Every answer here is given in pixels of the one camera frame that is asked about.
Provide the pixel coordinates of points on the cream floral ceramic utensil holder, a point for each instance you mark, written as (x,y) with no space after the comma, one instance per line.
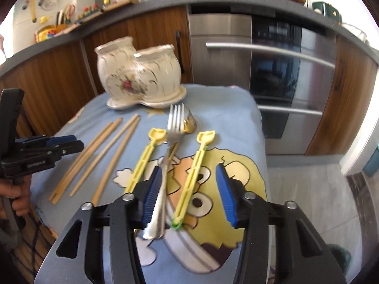
(149,77)

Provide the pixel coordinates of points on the stainless steel oven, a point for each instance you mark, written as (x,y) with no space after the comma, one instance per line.
(288,69)

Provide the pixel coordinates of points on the yellow plastic spoon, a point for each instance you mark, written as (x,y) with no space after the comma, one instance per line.
(155,135)
(204,138)

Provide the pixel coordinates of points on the light blue cartoon cloth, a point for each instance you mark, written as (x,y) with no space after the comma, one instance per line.
(206,248)

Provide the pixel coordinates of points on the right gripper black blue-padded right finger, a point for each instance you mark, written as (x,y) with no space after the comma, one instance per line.
(247,211)

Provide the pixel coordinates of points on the black cabinet handle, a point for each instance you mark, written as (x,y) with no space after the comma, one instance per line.
(177,38)

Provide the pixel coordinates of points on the person's left hand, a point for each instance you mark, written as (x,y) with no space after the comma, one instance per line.
(19,193)

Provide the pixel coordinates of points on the wooden chopstick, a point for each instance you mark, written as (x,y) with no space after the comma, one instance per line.
(88,156)
(114,161)
(104,151)
(83,159)

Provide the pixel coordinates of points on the silver fork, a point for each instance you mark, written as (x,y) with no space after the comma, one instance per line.
(155,228)

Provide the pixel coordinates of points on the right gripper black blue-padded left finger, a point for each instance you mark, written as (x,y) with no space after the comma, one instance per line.
(132,211)

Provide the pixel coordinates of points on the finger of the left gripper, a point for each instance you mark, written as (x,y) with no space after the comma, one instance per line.
(65,149)
(59,140)

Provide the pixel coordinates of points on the wooden cutting board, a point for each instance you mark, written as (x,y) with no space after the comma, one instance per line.
(116,5)

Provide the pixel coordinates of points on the grey speckled countertop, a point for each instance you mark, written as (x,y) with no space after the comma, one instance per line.
(285,7)

